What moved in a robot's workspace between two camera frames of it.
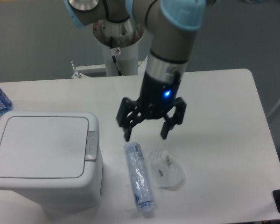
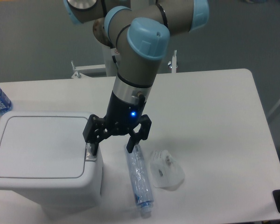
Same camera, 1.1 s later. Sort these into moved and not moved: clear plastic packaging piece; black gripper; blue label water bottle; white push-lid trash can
Moved: black gripper
Not moved: white push-lid trash can; blue label water bottle; clear plastic packaging piece
